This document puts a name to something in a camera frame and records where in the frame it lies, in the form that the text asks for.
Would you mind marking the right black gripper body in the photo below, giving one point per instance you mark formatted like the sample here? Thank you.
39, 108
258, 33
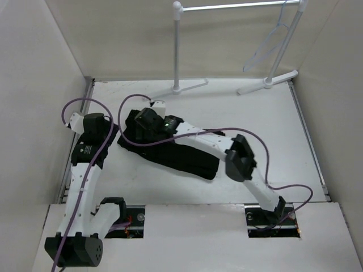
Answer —
151, 134

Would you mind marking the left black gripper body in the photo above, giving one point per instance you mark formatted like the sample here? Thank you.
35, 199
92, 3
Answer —
106, 134

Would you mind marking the black trousers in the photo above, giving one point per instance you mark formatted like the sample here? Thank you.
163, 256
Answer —
179, 157

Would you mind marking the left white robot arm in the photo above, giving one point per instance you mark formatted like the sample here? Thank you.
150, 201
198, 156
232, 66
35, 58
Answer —
78, 241

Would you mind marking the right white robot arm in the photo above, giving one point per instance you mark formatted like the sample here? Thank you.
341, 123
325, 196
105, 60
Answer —
176, 141

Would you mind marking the white clothes rack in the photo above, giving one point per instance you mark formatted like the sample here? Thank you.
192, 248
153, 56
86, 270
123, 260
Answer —
265, 83

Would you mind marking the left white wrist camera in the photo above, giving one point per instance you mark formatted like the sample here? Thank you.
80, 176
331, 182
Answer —
76, 123

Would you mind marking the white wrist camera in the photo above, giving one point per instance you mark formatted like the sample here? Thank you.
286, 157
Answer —
159, 107
76, 123

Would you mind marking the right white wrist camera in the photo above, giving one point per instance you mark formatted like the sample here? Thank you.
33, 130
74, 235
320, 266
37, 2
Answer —
159, 107

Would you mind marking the light blue wire hanger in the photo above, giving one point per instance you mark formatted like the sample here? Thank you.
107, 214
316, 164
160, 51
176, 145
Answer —
267, 47

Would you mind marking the right aluminium table rail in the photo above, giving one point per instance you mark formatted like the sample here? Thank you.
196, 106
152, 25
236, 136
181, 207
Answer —
310, 143

